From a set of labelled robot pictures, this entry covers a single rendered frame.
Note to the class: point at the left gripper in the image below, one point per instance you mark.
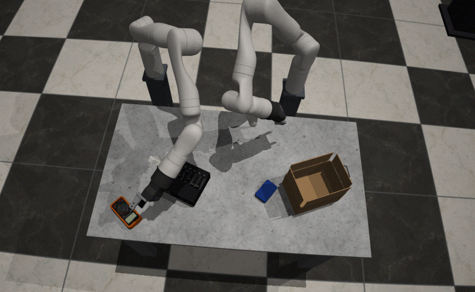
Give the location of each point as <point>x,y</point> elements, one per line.
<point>272,111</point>

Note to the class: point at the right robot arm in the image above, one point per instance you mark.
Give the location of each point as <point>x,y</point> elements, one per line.
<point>179,42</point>

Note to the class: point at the brown cardboard box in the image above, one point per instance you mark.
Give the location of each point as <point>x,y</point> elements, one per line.
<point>316,182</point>

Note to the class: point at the black lighting desk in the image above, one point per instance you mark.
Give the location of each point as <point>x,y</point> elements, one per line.
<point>189,184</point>

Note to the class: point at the orange digital multimeter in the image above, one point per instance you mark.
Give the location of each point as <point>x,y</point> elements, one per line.
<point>130,217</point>

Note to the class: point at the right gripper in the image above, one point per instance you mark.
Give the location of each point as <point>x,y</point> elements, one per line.
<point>161,179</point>

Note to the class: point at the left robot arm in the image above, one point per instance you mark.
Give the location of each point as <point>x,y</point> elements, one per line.
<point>287,30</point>

